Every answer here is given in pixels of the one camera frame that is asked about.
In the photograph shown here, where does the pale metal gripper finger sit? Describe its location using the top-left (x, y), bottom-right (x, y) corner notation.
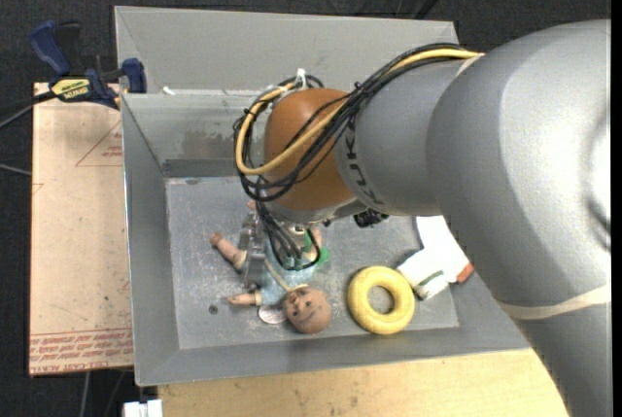
top-left (238, 214), bottom-right (264, 254)
top-left (243, 251), bottom-right (267, 289)

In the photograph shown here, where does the grey metal bin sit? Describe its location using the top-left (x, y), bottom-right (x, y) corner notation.
top-left (114, 5), bottom-right (532, 388)

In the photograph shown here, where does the silver round disc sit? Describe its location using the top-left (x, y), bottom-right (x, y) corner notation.
top-left (257, 304), bottom-right (289, 326)

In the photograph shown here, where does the baby doll in pale blue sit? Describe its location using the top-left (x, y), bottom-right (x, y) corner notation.
top-left (209, 199), bottom-right (333, 335)

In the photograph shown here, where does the brown cardboard board, red print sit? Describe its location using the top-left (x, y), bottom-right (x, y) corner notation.
top-left (27, 81), bottom-right (136, 377)

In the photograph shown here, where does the yellow ring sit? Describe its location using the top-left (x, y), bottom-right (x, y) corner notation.
top-left (346, 264), bottom-right (417, 336)

